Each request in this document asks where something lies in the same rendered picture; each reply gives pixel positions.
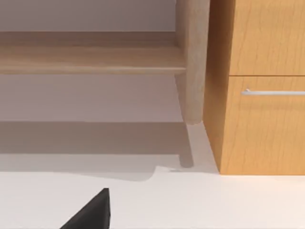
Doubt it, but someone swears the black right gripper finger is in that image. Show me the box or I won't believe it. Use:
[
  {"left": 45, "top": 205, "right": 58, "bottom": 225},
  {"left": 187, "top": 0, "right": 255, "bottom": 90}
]
[{"left": 59, "top": 187, "right": 112, "bottom": 229}]

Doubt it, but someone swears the orange wooden cupboard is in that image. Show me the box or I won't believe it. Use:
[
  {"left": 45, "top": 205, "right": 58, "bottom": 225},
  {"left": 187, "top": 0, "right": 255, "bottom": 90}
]
[{"left": 203, "top": 0, "right": 305, "bottom": 176}]

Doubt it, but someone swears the plain wooden drawer front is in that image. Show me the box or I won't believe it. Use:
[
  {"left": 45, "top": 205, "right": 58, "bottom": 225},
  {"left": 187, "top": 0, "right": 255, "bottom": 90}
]
[{"left": 228, "top": 0, "right": 305, "bottom": 77}]

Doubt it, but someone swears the long metal handle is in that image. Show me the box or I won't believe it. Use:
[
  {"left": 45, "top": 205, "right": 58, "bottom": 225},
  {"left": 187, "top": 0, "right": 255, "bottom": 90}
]
[{"left": 241, "top": 88, "right": 305, "bottom": 96}]

